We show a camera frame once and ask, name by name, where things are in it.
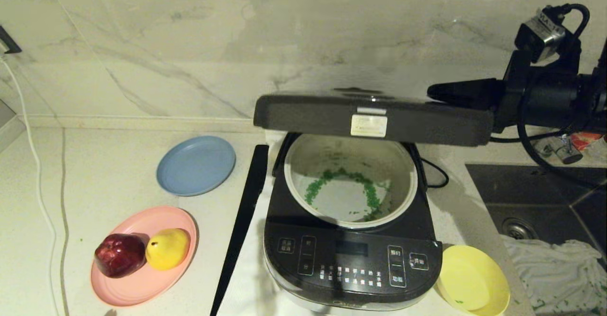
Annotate yellow pear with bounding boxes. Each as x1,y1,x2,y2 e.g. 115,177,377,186
146,228,191,270

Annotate red apple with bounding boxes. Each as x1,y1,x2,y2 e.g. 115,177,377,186
94,233,147,279

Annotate white crumpled cloth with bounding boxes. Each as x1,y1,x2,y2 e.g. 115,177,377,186
502,235,607,314

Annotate white bowl with greens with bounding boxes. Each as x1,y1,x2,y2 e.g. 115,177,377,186
284,133,419,229

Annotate dark grey rice cooker lid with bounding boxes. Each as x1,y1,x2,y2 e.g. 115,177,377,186
253,87,495,147

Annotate metal sink drain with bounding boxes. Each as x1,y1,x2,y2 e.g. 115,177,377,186
502,219,537,241

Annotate blue plate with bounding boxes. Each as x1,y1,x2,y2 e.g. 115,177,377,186
157,136,237,197

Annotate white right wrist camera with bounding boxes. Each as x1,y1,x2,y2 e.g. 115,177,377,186
515,5,568,64

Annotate steel sink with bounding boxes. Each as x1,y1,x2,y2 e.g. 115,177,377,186
465,163,607,316

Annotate white cable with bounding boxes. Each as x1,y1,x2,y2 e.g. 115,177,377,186
0,53,64,316

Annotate dark grey rice cooker base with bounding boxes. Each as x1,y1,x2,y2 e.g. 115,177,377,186
264,133,443,313

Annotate black power cord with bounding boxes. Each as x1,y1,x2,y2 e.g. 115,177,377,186
422,158,450,188

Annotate chrome faucet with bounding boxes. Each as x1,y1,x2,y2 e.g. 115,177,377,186
536,133,585,166

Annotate red orange bottle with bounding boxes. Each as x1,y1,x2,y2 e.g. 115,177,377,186
569,132,607,160

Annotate black thin right arm cable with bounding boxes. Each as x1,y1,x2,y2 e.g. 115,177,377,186
488,3,607,189

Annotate yellow bowl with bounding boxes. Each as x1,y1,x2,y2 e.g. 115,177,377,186
435,244,512,316

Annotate pink plate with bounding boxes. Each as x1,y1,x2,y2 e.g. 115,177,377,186
91,206,199,307

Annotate black flat strip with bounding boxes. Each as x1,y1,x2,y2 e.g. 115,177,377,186
210,145,270,316

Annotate green grains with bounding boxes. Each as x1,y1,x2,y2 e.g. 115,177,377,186
303,167,393,221

